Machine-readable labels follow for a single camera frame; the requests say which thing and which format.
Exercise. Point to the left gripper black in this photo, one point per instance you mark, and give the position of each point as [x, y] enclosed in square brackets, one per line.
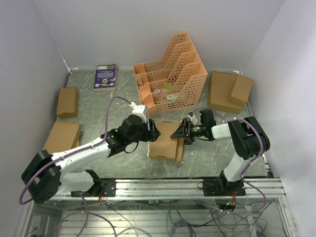
[152, 135]

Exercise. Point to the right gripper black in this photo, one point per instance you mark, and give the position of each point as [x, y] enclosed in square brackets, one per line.
[180, 132]

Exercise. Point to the cardboard box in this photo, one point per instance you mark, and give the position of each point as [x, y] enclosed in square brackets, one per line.
[67, 104]
[228, 92]
[63, 136]
[166, 148]

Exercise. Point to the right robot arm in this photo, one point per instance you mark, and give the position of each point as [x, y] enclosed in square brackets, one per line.
[249, 140]

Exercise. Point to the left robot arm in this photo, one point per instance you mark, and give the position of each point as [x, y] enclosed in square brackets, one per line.
[48, 173]

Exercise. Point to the green boxed item in organizer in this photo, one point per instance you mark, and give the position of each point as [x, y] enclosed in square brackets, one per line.
[172, 97]

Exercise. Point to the peach plastic file organizer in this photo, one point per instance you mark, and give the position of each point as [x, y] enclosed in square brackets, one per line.
[180, 70]

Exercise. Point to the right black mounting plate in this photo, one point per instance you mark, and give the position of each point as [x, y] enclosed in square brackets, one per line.
[217, 187]

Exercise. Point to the black mounting plate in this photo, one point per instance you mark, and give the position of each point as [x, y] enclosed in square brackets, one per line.
[217, 187]
[103, 188]

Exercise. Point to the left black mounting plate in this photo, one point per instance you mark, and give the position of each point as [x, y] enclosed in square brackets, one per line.
[103, 188]

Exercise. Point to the purple book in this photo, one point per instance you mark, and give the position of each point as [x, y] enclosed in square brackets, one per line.
[105, 77]

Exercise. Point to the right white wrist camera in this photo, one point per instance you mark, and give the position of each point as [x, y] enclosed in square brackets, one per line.
[192, 118]

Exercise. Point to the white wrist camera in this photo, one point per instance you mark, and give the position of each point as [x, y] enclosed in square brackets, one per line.
[192, 118]
[139, 110]

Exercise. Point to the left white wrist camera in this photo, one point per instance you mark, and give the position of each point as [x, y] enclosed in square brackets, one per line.
[139, 110]

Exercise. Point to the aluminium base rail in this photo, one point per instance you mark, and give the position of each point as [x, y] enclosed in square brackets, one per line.
[139, 189]

